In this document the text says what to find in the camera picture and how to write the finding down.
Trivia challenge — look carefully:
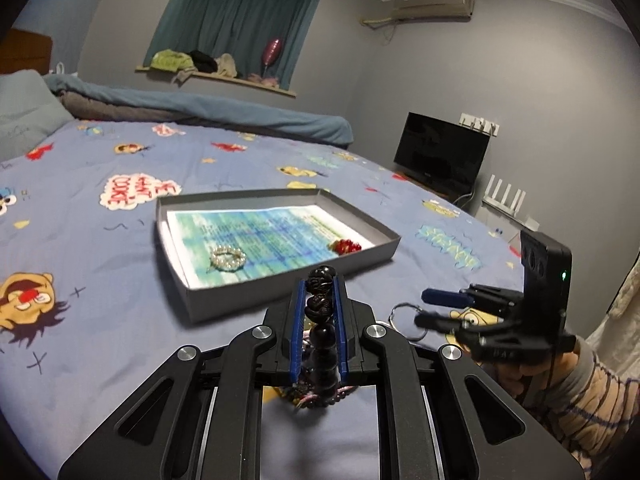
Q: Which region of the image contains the black monitor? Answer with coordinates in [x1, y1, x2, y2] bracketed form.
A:
[393, 111, 491, 196]

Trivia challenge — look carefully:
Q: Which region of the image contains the white pearl bracelet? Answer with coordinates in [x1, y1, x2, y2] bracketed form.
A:
[209, 245, 246, 272]

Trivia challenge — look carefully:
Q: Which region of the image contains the blue cartoon printed bed sheet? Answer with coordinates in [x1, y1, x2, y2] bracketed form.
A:
[0, 117, 541, 480]

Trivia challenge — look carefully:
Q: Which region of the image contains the dark purple bead bracelet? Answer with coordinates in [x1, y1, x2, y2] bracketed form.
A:
[287, 382, 353, 406]

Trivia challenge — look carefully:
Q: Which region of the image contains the person's right hand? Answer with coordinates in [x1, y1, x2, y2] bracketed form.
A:
[492, 347, 583, 411]

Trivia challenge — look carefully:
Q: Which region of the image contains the grey cardboard tray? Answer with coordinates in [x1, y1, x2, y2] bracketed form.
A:
[154, 188, 402, 324]

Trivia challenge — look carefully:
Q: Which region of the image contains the wall hook rack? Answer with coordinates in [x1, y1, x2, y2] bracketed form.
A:
[459, 112, 502, 136]

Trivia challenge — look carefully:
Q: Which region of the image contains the green cloth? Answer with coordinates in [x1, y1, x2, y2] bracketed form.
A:
[150, 50, 193, 73]

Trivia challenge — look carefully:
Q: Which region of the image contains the teal curtain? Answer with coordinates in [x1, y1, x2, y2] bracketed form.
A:
[145, 0, 326, 88]

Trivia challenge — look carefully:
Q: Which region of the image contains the grey blanket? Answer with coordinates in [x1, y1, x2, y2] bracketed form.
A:
[60, 91, 201, 123]

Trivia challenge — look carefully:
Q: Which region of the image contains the large black bead bracelet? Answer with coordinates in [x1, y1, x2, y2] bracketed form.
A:
[304, 265, 337, 401]

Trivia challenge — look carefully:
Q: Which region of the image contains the wooden headboard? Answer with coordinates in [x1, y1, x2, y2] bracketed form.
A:
[0, 29, 53, 76]

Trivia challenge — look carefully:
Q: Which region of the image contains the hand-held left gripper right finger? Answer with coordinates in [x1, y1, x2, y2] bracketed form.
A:
[332, 277, 586, 480]

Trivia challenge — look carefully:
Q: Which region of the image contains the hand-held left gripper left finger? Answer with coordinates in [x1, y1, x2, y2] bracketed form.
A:
[57, 280, 307, 480]

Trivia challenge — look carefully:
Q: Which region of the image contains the air conditioner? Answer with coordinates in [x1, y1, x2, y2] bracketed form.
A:
[390, 0, 475, 22]

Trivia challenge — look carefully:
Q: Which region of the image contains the cream cloth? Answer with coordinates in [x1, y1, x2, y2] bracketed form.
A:
[607, 255, 640, 318]

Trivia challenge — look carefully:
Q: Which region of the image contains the blue blanket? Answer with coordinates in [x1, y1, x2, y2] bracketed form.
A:
[42, 72, 355, 148]

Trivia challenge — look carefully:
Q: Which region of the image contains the white router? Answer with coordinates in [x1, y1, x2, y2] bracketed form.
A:
[482, 174, 528, 221]

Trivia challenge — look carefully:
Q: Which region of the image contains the blue-grey pillow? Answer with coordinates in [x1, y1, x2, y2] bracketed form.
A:
[0, 70, 76, 161]

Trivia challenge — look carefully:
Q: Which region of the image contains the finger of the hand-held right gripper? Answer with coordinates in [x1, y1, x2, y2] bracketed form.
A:
[414, 310, 521, 348]
[421, 284, 523, 318]

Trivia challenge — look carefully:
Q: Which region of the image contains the blue-green printed paper sheet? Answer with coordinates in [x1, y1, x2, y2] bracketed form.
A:
[166, 205, 376, 288]

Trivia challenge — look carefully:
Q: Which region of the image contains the pink balloon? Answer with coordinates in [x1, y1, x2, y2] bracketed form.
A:
[263, 37, 283, 78]

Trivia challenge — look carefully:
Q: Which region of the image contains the black cloth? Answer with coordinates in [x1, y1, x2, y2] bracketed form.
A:
[189, 50, 218, 73]

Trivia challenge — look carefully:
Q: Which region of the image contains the silver bangle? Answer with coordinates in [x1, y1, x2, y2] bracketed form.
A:
[389, 302, 428, 343]

